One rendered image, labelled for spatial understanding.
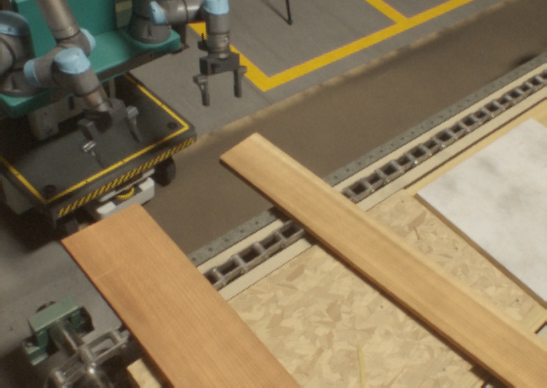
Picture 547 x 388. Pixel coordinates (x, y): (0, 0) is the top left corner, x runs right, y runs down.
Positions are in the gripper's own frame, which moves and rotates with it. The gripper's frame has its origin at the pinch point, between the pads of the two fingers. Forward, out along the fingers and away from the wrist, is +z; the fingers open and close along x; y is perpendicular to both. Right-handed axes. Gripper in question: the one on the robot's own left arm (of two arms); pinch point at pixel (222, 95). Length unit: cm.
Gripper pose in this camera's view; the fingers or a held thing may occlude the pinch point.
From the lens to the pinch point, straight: 202.7
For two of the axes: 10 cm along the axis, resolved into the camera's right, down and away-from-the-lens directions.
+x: 7.3, -3.0, 6.1
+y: 6.8, 3.1, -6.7
